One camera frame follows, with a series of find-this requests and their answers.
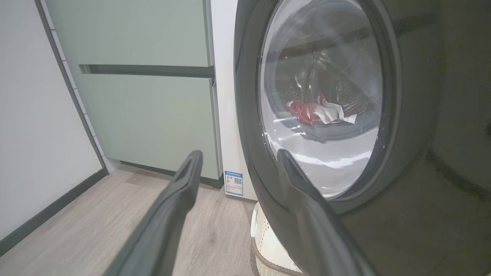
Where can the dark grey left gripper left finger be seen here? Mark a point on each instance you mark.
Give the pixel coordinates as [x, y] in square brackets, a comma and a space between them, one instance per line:
[168, 214]

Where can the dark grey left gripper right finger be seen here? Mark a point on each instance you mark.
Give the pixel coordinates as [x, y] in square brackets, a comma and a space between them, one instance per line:
[318, 230]

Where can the red and white garment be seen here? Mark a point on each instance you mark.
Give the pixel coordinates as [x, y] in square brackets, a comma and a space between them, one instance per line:
[307, 111]

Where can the dark grey round washer door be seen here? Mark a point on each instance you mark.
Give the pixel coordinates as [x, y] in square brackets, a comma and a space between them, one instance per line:
[414, 115]

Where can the white perforated laundry basket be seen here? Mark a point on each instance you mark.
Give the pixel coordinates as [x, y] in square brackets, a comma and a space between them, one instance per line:
[268, 245]

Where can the blue white energy label sticker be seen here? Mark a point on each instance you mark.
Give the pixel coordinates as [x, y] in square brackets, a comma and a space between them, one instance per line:
[233, 183]

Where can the green cabinet with drawer gap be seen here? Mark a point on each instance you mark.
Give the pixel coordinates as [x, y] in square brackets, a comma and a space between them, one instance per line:
[153, 119]

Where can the white filler strip grey edge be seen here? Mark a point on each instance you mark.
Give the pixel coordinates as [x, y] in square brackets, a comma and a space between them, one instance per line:
[76, 88]

